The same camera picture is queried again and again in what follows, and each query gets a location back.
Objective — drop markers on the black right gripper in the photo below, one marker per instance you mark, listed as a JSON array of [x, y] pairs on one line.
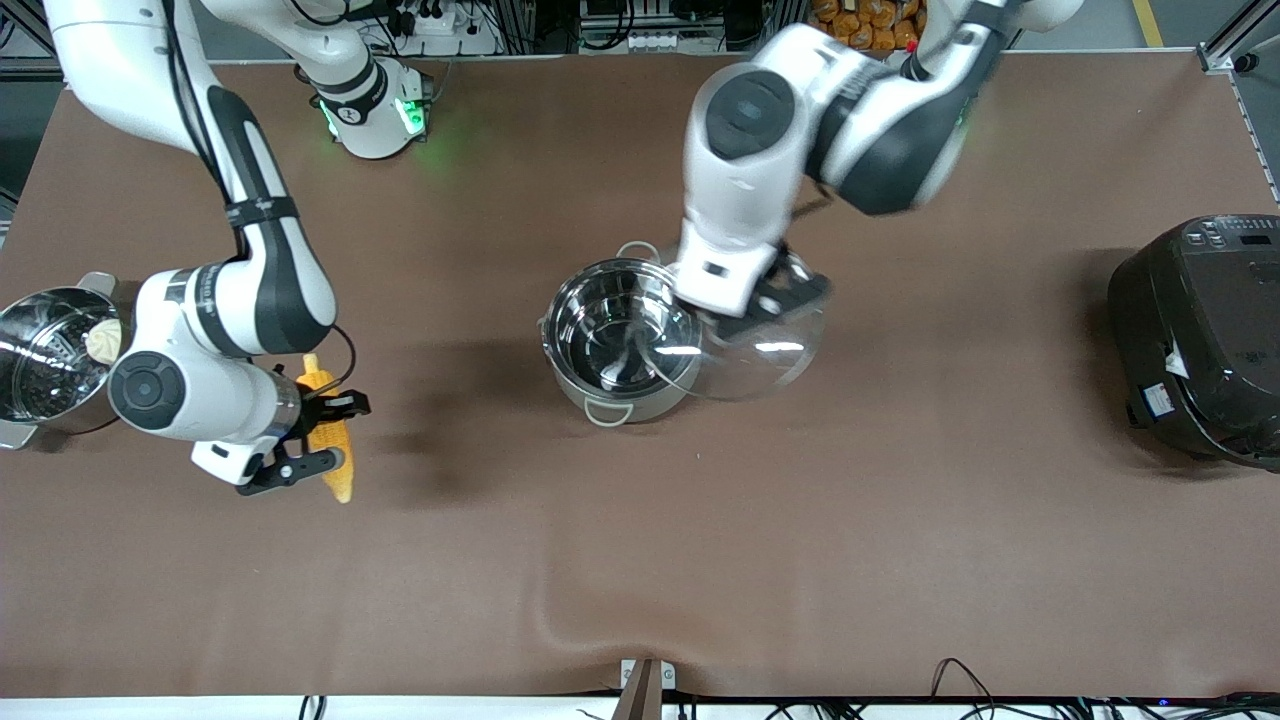
[[316, 410]]

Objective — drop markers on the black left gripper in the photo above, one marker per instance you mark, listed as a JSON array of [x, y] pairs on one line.
[[774, 271]]

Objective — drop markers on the glass pot lid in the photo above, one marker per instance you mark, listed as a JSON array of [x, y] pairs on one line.
[[780, 360]]

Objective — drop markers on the yellow corn cob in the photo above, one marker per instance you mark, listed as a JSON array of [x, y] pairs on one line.
[[340, 470]]

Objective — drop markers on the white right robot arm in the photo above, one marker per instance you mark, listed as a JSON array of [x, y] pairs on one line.
[[270, 290]]

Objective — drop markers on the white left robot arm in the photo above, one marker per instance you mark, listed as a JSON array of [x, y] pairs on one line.
[[740, 190]]

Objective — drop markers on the stainless steel pot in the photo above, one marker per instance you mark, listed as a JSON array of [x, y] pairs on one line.
[[600, 340]]

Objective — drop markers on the steel steamer pot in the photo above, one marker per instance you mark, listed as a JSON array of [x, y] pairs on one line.
[[40, 360]]

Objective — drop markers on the brown table cloth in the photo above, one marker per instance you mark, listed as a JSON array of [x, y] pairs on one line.
[[800, 550]]

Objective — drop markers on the beige steamed bun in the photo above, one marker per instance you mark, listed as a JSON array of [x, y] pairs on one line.
[[104, 342]]

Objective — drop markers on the bag of orange items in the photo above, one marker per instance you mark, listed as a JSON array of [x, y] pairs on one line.
[[860, 25]]

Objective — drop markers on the black rice cooker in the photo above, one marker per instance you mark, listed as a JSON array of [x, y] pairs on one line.
[[1200, 340]]

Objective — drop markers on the aluminium profile rail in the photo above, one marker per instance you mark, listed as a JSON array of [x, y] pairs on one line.
[[1235, 45]]

